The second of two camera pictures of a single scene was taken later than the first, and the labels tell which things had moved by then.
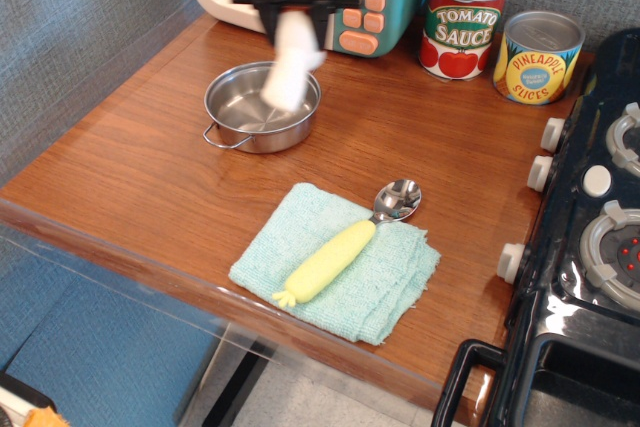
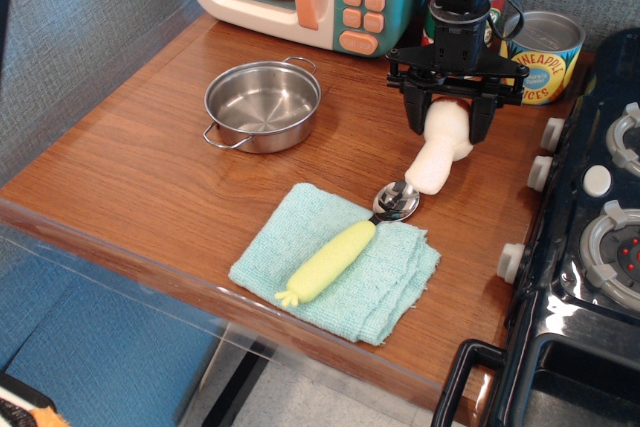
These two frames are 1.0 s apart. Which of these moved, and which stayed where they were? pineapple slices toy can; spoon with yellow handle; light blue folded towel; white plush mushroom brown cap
Moved: white plush mushroom brown cap
Stayed: spoon with yellow handle; light blue folded towel; pineapple slices toy can
